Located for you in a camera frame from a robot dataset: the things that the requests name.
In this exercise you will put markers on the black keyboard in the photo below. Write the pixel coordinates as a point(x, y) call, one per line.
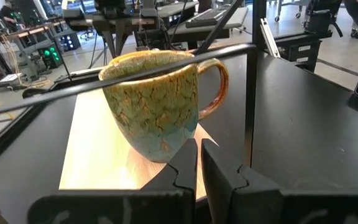
point(207, 18)

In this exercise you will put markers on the silver aluminium bar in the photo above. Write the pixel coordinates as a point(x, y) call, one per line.
point(269, 37)

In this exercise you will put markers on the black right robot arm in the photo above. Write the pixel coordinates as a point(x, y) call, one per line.
point(110, 9)

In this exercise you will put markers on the wooden workbench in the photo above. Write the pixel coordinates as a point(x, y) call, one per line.
point(26, 31)

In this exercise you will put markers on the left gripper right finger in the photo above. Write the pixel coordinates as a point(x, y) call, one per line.
point(222, 186)

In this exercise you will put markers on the grey keyboard desk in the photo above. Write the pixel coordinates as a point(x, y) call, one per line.
point(238, 18)

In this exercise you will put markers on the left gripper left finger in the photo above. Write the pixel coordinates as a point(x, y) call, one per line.
point(185, 168)

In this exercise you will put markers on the computer tower white lights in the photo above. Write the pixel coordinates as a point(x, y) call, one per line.
point(70, 40)

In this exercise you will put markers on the black box white labels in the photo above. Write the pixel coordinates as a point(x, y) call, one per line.
point(291, 54)

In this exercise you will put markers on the computer tower green lights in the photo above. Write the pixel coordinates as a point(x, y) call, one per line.
point(50, 56)

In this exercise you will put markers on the brown glazed ceramic mug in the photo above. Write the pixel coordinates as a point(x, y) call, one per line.
point(154, 112)

